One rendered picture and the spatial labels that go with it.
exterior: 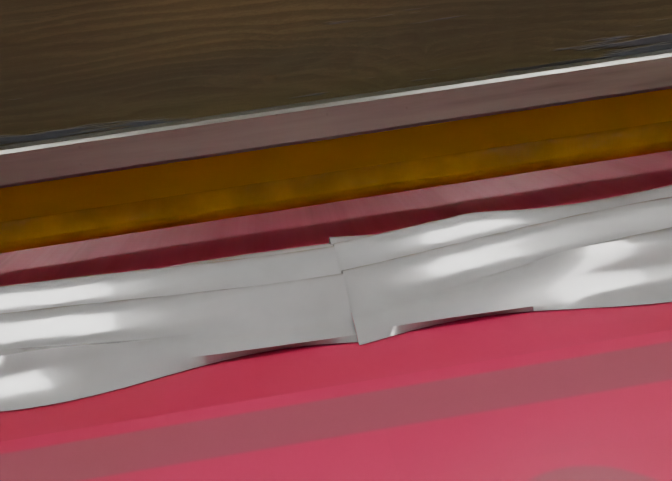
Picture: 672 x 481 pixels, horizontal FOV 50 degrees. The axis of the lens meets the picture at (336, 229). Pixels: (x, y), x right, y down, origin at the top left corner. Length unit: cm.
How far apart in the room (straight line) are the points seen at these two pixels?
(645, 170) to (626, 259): 11
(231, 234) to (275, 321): 9
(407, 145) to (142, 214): 9
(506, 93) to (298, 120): 6
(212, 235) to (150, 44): 6
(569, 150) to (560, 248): 8
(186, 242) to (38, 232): 5
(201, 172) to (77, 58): 5
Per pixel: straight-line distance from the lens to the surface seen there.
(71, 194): 24
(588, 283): 16
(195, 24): 22
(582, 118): 25
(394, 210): 24
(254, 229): 24
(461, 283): 16
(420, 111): 21
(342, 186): 23
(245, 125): 21
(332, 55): 22
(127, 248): 25
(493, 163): 24
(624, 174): 26
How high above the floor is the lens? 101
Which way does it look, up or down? 15 degrees down
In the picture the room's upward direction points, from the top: 8 degrees counter-clockwise
